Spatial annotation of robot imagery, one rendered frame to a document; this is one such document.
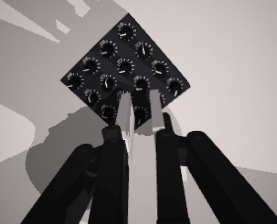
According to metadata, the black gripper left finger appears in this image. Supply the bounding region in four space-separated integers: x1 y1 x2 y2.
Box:
20 93 135 224

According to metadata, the black knob box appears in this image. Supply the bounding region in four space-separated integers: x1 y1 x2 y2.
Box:
60 13 191 131

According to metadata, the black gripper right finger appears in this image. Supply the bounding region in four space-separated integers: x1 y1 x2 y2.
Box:
150 89 277 224

